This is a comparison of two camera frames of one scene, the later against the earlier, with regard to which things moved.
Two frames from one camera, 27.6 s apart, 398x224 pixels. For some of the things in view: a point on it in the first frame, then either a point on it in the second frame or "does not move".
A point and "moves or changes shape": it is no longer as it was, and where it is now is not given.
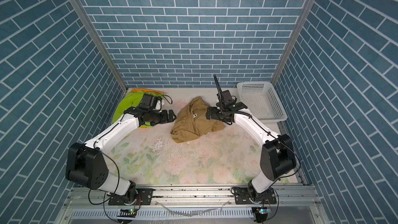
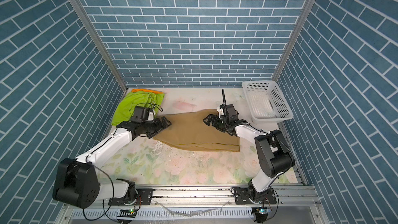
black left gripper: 164,118 to 157,122
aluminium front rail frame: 90,205 does not move
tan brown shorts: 190,122 moves or changes shape
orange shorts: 138,89 does not move
